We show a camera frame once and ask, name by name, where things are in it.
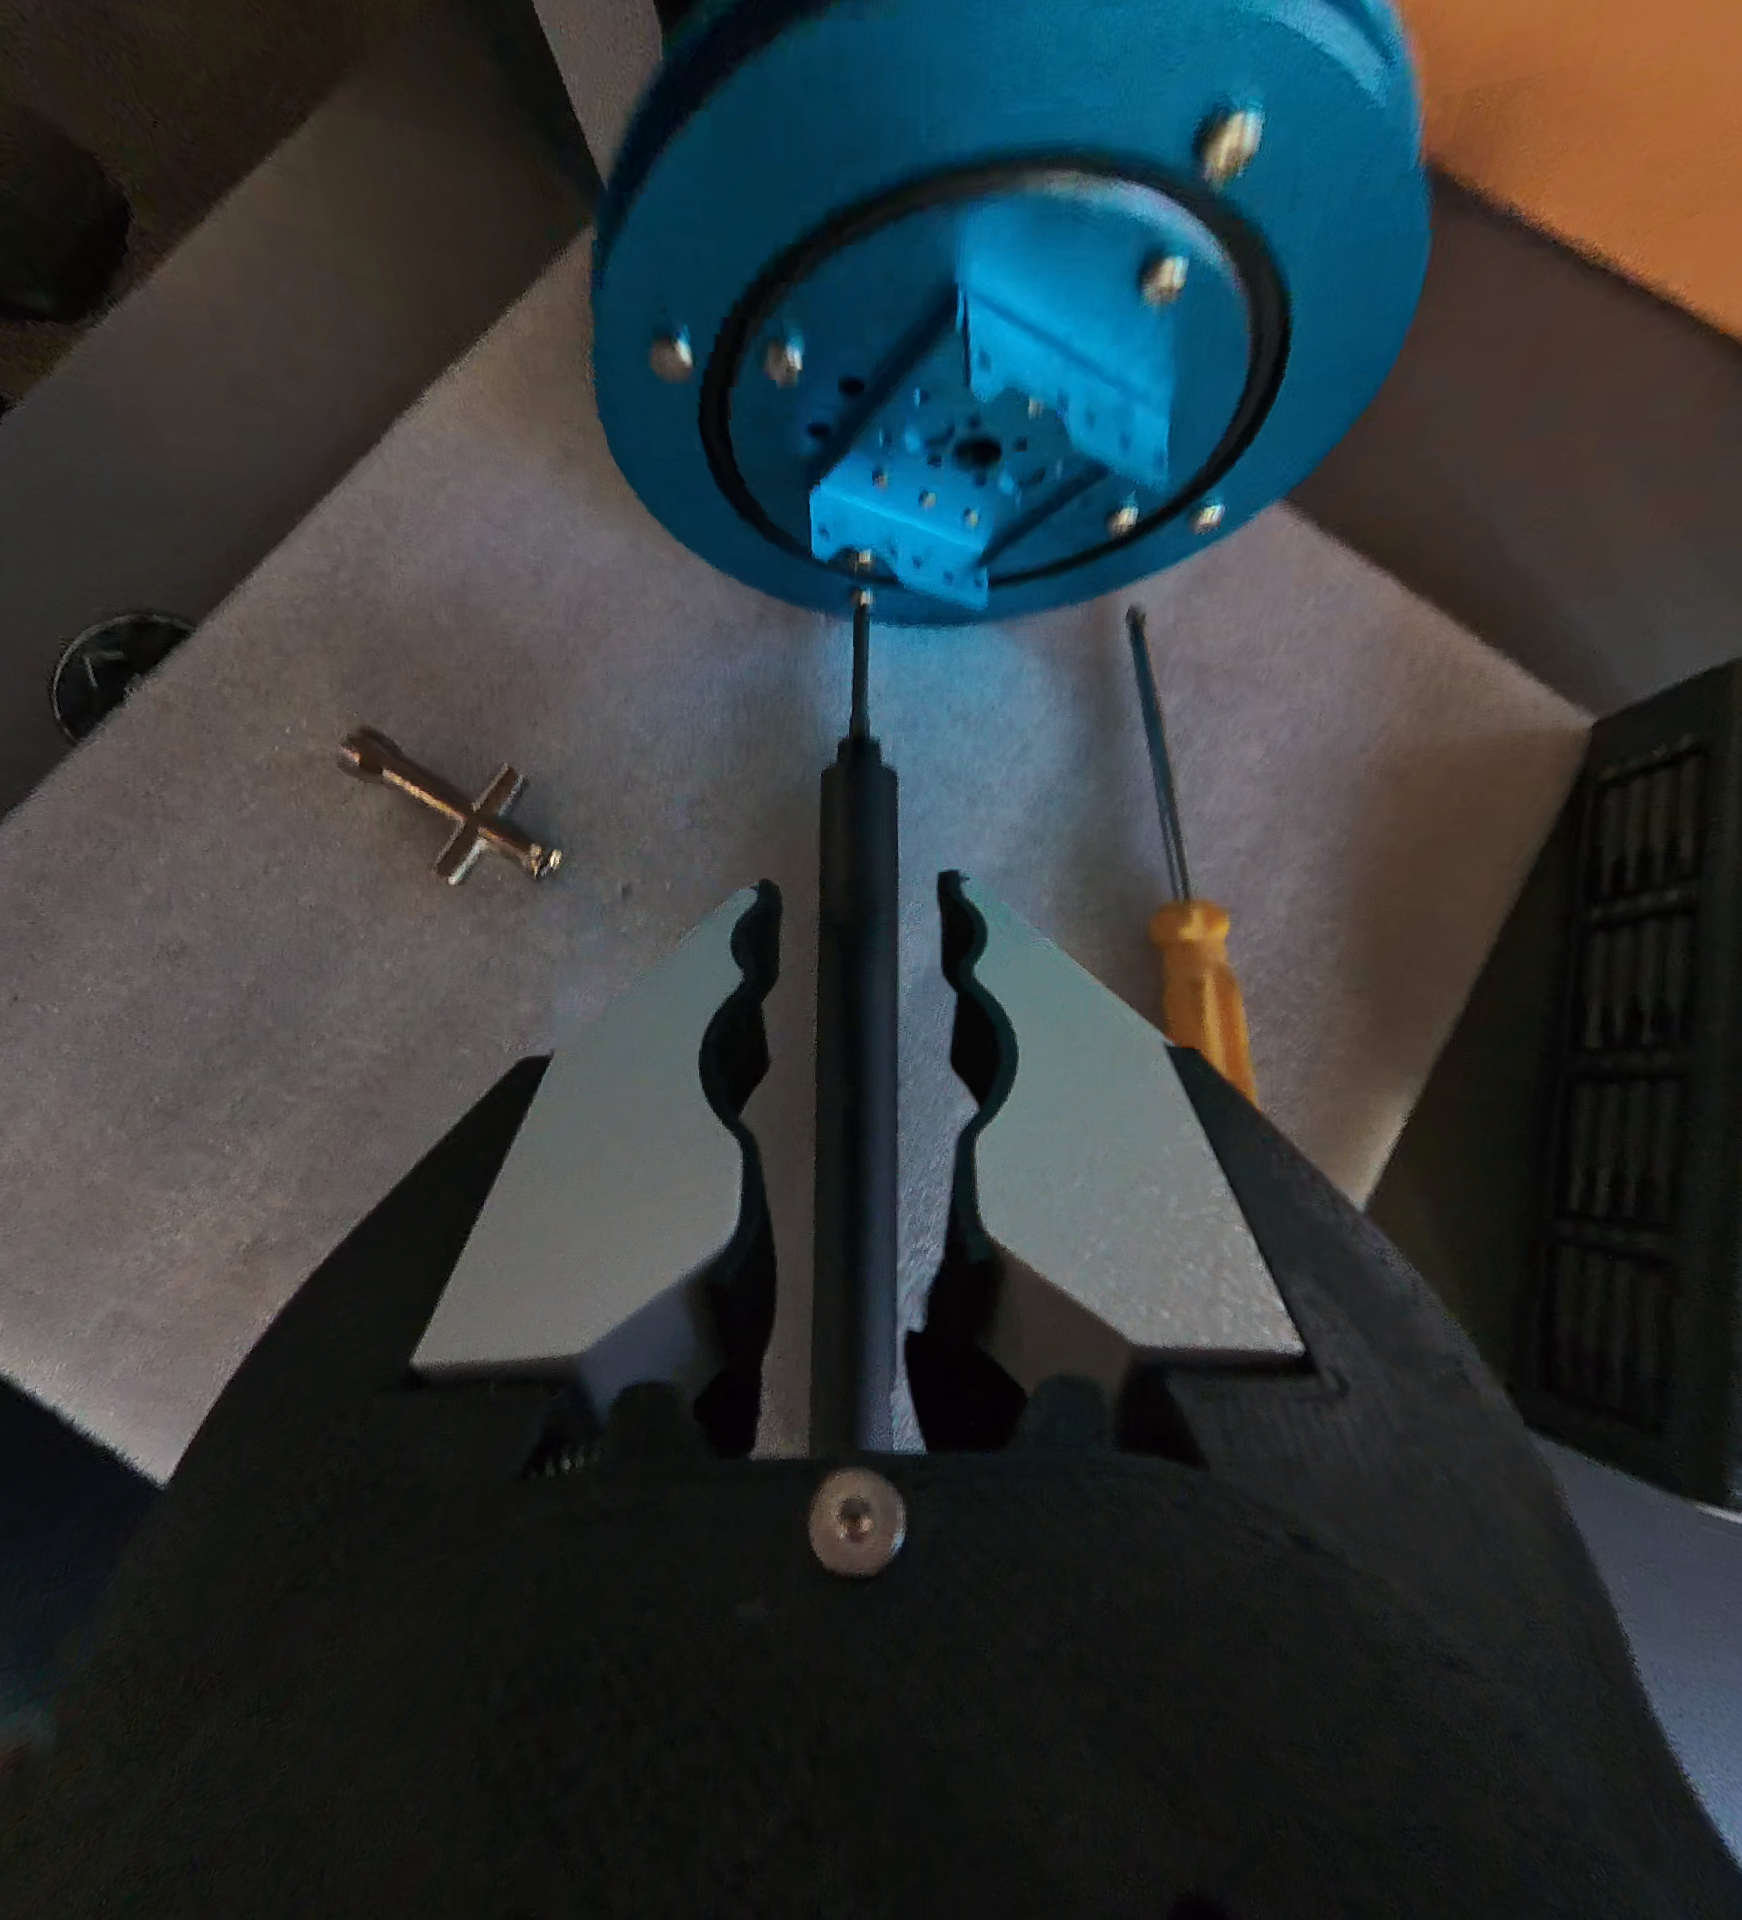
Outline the metal cross wrench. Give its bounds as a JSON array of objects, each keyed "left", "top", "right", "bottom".
[{"left": 338, "top": 726, "right": 568, "bottom": 890}]

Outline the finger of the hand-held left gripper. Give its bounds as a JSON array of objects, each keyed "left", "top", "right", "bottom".
[{"left": 529, "top": 0, "right": 666, "bottom": 179}]

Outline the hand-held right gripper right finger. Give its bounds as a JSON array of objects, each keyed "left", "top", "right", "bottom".
[{"left": 902, "top": 867, "right": 1310, "bottom": 1455}]

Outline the white foam sheet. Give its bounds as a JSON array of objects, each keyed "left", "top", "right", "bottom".
[{"left": 0, "top": 224, "right": 1595, "bottom": 1490}]

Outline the yellow-handled screwdriver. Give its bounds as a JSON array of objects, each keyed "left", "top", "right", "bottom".
[{"left": 1120, "top": 604, "right": 1261, "bottom": 1110}]

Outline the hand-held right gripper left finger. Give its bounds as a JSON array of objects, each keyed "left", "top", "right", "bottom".
[{"left": 407, "top": 879, "right": 786, "bottom": 1455}]

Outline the orange cardboard box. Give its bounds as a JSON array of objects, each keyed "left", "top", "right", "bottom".
[{"left": 1388, "top": 0, "right": 1742, "bottom": 379}]

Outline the blue round metal turntable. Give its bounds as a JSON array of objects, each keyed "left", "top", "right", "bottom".
[{"left": 587, "top": 0, "right": 1436, "bottom": 632}]

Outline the black screwdriver bit case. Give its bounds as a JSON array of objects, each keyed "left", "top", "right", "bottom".
[{"left": 1505, "top": 651, "right": 1742, "bottom": 1520}]

